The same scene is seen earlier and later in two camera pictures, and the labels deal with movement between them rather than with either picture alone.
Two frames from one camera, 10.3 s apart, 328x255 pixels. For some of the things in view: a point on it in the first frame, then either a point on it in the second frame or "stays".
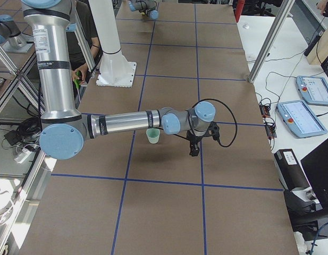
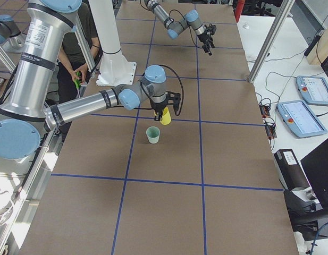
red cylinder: [240, 7] stays
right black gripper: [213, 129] → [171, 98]
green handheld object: [77, 82] stays
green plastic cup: [153, 135] stays
